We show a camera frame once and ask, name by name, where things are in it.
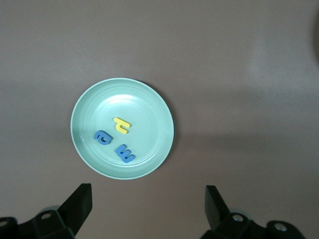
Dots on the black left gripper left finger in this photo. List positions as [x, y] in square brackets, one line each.
[77, 211]

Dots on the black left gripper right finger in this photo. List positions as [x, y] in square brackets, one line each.
[216, 221]

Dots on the blue lowercase letter m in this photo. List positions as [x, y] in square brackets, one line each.
[125, 154]

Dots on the blue lowercase letter a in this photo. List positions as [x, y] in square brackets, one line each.
[109, 140]

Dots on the yellow lowercase letter r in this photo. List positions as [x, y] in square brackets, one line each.
[121, 123]

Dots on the green plate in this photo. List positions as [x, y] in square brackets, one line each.
[139, 107]

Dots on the brown table cover sheet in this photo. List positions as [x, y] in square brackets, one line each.
[224, 74]

